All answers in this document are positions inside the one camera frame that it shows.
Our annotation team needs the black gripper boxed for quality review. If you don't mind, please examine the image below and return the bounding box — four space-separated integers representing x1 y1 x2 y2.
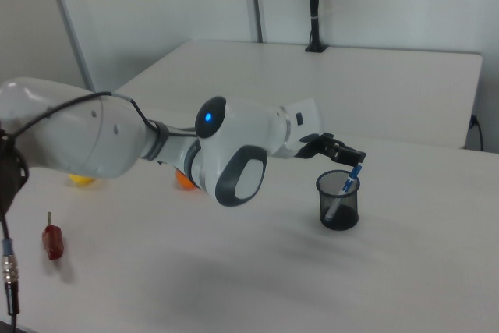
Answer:
296 132 367 167

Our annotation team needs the blue white marker pen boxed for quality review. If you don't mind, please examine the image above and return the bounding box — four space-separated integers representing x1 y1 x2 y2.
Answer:
324 165 363 222

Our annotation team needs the white side table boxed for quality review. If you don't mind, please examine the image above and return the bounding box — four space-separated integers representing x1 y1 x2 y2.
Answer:
115 38 485 151

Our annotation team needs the black mesh pen cup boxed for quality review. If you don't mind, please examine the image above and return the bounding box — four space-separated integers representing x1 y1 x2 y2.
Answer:
315 168 362 232

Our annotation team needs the orange mandarin fruit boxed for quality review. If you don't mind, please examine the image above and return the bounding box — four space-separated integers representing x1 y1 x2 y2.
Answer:
173 168 204 193

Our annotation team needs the yellow toy pear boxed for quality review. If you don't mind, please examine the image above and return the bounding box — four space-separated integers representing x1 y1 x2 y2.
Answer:
67 172 97 189

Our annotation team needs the red chili pepper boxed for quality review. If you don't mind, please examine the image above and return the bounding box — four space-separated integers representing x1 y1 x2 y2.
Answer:
41 211 65 262

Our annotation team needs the dark wall cable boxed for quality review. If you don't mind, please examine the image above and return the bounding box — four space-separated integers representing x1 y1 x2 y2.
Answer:
469 113 485 151

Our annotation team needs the black camera pole with clamp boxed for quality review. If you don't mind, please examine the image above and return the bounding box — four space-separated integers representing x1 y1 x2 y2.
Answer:
304 0 329 54

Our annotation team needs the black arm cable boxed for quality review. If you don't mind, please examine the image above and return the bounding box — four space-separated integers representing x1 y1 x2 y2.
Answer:
0 90 198 140

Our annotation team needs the black cable sleeve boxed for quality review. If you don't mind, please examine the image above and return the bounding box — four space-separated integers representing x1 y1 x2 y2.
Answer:
0 127 30 218

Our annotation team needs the cable with metal connector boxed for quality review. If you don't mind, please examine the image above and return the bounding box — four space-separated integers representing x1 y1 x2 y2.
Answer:
0 192 21 333

